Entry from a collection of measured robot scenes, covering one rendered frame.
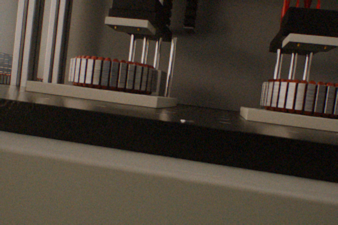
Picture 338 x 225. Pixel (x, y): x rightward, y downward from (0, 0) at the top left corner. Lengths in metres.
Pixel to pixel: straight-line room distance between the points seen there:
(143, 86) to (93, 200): 0.24
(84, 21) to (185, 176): 0.61
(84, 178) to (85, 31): 0.58
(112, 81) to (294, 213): 0.27
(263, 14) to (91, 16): 0.34
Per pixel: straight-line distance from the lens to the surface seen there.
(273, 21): 0.70
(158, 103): 0.36
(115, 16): 0.51
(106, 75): 0.39
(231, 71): 0.68
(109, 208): 0.18
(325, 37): 0.47
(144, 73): 0.41
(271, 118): 0.35
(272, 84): 0.40
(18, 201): 0.20
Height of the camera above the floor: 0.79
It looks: 3 degrees down
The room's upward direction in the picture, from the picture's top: 7 degrees clockwise
